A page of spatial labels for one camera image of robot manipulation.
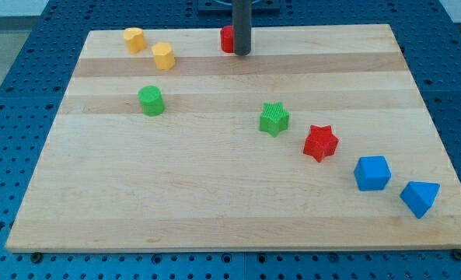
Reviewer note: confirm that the blue cube block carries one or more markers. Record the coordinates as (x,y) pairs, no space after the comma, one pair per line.
(372,173)

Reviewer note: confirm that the green star block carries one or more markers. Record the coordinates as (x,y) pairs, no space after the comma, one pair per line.
(274,118)

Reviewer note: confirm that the light wooden board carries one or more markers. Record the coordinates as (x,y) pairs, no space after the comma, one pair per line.
(201,176)

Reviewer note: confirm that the blue perforated metal table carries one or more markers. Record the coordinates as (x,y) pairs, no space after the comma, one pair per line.
(39,77)

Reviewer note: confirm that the blue triangular prism block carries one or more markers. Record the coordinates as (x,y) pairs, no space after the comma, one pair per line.
(420,196)

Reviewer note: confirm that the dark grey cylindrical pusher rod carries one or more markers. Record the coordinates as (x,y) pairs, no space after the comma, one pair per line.
(242,26)

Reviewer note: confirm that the red cylinder block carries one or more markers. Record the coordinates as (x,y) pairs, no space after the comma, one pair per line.
(226,39)

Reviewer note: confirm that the red star block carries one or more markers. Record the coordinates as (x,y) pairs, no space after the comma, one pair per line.
(320,143)

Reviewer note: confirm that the yellow hexagon block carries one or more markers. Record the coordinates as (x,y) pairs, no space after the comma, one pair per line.
(163,56)

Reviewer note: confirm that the green cylinder block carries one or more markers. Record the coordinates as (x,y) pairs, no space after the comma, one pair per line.
(151,101)

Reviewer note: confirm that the yellow heart-shaped block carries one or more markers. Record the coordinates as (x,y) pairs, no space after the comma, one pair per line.
(134,39)

